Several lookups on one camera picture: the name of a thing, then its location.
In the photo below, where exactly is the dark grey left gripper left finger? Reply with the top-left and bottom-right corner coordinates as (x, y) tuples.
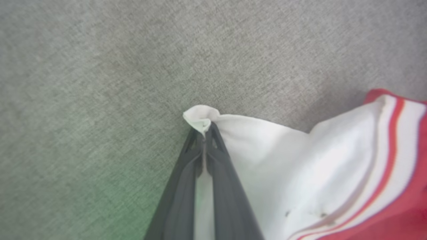
(143, 128), (206, 240)

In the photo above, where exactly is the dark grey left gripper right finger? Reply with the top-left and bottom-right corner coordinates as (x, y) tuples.
(205, 121), (265, 240)

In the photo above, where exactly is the red number 23 jersey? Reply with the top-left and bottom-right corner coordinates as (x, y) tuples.
(182, 88), (427, 240)

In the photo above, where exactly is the grey fabric sofa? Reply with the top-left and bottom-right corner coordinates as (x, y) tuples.
(0, 0), (427, 240)

